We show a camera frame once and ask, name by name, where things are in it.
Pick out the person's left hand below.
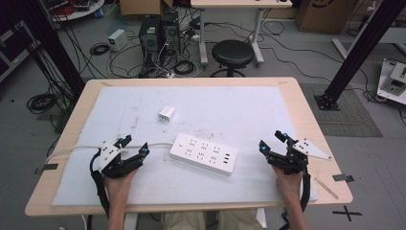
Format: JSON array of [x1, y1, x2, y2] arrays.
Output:
[[103, 169, 139, 198]]

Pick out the white power strip cord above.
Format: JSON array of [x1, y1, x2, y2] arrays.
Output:
[[44, 142, 174, 165]]

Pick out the large cardboard box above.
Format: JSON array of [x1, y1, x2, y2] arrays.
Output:
[[294, 0, 360, 35]]

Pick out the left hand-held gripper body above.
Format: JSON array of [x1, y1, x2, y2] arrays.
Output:
[[97, 141, 142, 179]]

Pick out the black round stool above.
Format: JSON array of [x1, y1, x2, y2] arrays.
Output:
[[209, 38, 256, 79]]

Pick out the white charger adapter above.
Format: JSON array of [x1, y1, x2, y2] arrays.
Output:
[[158, 105, 177, 124]]

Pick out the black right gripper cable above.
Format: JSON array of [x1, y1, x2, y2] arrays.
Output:
[[278, 169, 312, 230]]

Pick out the person's right hand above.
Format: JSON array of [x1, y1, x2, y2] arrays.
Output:
[[272, 165, 305, 201]]

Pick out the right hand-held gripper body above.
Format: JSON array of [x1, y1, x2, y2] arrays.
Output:
[[267, 137, 333, 175]]

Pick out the person's beige trousers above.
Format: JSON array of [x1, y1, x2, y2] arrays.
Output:
[[160, 208, 263, 230]]

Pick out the thin wooden stick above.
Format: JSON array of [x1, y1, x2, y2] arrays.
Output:
[[313, 176, 340, 201]]

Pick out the black tape piece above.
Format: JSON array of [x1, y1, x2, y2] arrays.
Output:
[[331, 173, 355, 184], [34, 163, 59, 175]]

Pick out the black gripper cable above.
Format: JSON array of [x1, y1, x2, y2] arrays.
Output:
[[278, 169, 312, 230], [89, 149, 111, 219]]

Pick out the grey floor mat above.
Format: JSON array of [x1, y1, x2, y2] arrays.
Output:
[[299, 82, 384, 139]]

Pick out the coiled black cable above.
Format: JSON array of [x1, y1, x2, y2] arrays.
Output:
[[172, 59, 196, 77], [26, 92, 59, 115], [88, 42, 111, 57]]

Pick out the white cloth mat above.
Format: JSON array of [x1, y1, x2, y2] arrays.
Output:
[[52, 84, 319, 208]]

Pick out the white power strip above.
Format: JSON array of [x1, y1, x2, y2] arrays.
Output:
[[169, 132, 239, 177]]

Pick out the white-legged wooden desk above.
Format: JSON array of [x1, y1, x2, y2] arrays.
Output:
[[190, 0, 293, 67]]

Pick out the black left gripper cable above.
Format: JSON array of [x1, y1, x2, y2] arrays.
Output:
[[89, 149, 111, 219]]

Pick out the white device on floor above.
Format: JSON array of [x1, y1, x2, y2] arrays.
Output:
[[376, 58, 406, 106]]

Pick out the grey metal rack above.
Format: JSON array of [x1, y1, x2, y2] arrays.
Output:
[[0, 19, 41, 83]]

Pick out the black aluminium post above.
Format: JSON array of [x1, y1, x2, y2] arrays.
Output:
[[12, 0, 86, 97], [313, 0, 406, 111]]

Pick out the black computer tower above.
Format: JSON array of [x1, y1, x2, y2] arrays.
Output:
[[138, 14, 162, 62], [160, 10, 181, 56]]

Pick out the white power supply box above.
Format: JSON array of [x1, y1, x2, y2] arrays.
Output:
[[107, 29, 129, 53]]

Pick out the round white table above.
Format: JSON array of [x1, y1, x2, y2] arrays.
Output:
[[43, 0, 106, 23]]

